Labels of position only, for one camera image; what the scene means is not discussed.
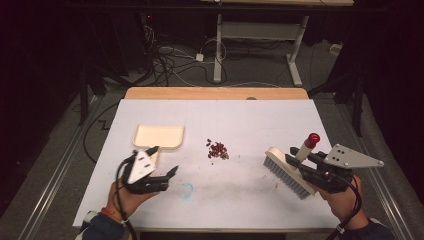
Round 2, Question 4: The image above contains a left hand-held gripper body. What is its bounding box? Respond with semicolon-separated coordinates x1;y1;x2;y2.
121;149;170;195

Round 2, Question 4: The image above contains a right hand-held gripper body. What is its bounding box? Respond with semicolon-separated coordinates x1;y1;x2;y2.
299;143;385;195

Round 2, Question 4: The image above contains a cream plastic dustpan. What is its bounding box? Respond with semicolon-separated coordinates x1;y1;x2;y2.
132;124;186;168

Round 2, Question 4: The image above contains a cream brush with red-tipped handle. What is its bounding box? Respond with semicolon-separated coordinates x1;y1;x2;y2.
262;132;322;201

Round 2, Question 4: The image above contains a pile of red and green beans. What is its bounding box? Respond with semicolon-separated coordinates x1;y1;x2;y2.
205;138;231;161

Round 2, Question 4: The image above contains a person's right hand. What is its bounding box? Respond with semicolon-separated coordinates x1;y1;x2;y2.
314;175;370;231

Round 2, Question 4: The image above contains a person's left hand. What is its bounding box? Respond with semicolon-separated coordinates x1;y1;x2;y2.
106;179;158;220

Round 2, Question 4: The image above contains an orange wristband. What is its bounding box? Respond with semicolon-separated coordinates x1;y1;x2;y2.
99;207;129;225

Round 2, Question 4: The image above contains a black stand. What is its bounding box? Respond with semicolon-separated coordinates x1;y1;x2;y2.
307;68;366;138
77;64;111;127

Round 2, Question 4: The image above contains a white socket box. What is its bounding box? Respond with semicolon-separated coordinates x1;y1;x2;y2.
329;42;344;57

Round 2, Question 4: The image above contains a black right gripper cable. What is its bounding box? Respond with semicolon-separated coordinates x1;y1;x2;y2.
333;173;364;240

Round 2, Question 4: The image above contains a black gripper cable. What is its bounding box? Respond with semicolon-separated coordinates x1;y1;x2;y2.
114;159;138;240
333;173;364;240

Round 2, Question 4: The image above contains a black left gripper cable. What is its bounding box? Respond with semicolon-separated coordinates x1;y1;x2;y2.
114;159;138;240

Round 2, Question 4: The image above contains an aluminium rail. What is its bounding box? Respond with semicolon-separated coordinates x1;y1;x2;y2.
15;95;103;240
335;99;419;240

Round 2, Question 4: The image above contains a black floor cable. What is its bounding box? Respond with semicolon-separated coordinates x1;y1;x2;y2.
82;101;120;165

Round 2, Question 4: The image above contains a bundle of floor cables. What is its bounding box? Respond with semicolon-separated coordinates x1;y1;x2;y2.
139;13;231;88

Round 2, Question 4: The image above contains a white desk frame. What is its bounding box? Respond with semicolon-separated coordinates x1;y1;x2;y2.
199;0;355;88

